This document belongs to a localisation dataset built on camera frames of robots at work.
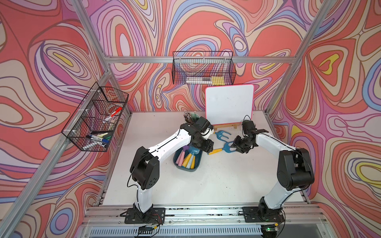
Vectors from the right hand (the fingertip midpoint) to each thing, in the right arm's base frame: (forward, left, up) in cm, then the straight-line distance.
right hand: (234, 150), depth 92 cm
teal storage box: (-6, +23, 0) cm, 24 cm away
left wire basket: (+6, +80, +23) cm, 83 cm away
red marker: (+9, +66, +28) cm, 72 cm away
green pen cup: (+18, +27, +13) cm, 35 cm away
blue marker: (-5, +72, +25) cm, 76 cm away
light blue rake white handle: (+1, +23, 0) cm, 23 cm away
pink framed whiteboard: (+28, 0, +15) cm, 31 cm away
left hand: (-3, +16, +9) cm, 19 cm away
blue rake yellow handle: (-7, +30, +1) cm, 31 cm away
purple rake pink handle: (+3, +31, +1) cm, 31 cm away
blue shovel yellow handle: (+4, +3, -4) cm, 7 cm away
